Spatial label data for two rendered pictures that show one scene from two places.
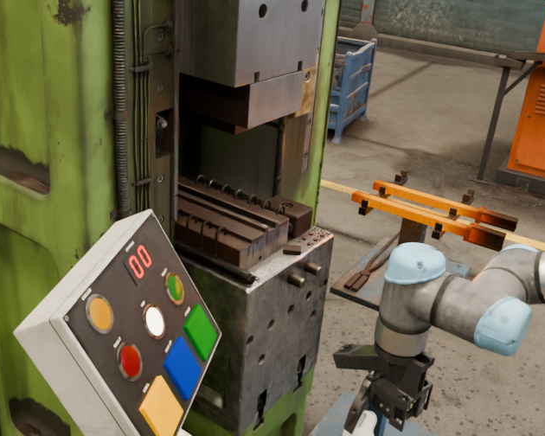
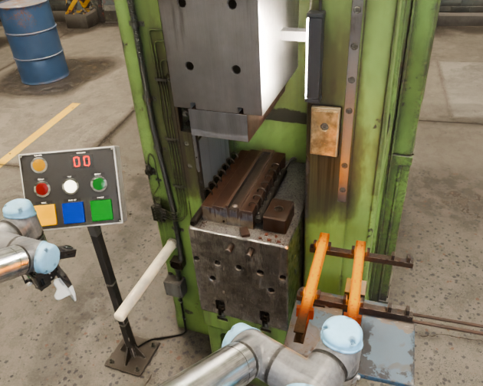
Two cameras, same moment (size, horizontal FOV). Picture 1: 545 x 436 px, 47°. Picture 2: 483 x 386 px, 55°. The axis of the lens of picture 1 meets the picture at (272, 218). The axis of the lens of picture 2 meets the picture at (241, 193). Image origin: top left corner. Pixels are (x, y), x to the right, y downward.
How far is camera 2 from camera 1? 177 cm
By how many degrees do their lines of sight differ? 67
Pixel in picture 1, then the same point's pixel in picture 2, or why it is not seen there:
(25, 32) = not seen: hidden behind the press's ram
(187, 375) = (70, 216)
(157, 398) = (44, 209)
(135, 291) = (68, 170)
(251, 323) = (195, 249)
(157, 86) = not seen: hidden behind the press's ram
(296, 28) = (229, 83)
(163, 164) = (186, 136)
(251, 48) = (183, 86)
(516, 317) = not seen: outside the picture
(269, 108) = (211, 129)
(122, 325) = (48, 175)
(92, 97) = (134, 86)
